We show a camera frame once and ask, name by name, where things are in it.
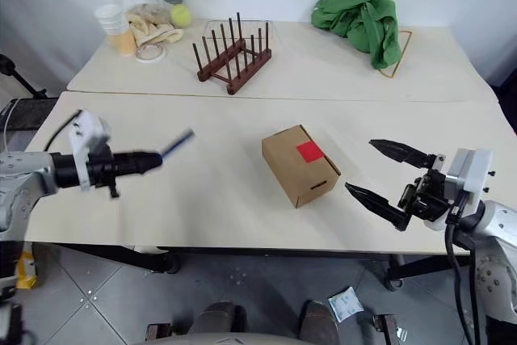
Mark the white paper packet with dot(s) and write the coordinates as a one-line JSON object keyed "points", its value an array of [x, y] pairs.
{"points": [[343, 304]]}

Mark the clear plastic lid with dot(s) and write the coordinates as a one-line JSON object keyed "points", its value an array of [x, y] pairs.
{"points": [[150, 53]]}

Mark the white paper cup stack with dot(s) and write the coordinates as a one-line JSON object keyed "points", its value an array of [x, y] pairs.
{"points": [[110, 18]]}

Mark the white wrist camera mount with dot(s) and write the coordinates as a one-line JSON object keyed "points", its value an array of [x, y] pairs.
{"points": [[82, 129], [470, 171]]}

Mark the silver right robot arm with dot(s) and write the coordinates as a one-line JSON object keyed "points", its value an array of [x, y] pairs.
{"points": [[494, 224]]}

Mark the yellow-green tennis ball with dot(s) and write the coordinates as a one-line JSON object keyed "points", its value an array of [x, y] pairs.
{"points": [[180, 16]]}

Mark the red tape patch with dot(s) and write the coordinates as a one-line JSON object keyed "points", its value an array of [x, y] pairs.
{"points": [[310, 152]]}

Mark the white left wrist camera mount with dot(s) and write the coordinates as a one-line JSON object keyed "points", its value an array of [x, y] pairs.
{"points": [[82, 129]]}

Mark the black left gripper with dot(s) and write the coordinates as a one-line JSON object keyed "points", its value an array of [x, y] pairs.
{"points": [[101, 167]]}

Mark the dark rounded robot foot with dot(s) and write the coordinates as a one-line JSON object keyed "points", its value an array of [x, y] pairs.
{"points": [[319, 321], [220, 318]]}

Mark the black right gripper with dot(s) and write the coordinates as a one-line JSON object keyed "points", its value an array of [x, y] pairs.
{"points": [[428, 195]]}

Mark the green cloth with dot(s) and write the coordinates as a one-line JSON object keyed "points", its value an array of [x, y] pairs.
{"points": [[359, 22]]}

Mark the black table frame leg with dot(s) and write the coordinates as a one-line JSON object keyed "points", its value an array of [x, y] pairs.
{"points": [[121, 256], [420, 266]]}

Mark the wooden triangle frame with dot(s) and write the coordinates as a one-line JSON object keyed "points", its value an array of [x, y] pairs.
{"points": [[400, 58]]}

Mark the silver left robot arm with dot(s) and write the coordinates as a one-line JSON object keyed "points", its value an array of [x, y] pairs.
{"points": [[20, 175]]}

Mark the black stand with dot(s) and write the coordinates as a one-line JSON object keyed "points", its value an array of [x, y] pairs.
{"points": [[20, 78]]}

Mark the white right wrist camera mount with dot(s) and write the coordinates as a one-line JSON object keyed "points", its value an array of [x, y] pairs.
{"points": [[470, 171]]}

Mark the brown cardboard box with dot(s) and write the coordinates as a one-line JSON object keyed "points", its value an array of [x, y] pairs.
{"points": [[295, 171]]}

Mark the dark wooden peg rack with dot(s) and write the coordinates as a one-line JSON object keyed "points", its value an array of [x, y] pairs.
{"points": [[234, 66]]}

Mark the yellow bag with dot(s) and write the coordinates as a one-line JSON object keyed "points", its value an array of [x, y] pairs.
{"points": [[26, 270]]}

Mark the brown metal bracket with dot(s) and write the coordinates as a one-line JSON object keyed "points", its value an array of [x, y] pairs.
{"points": [[387, 326], [158, 329]]}

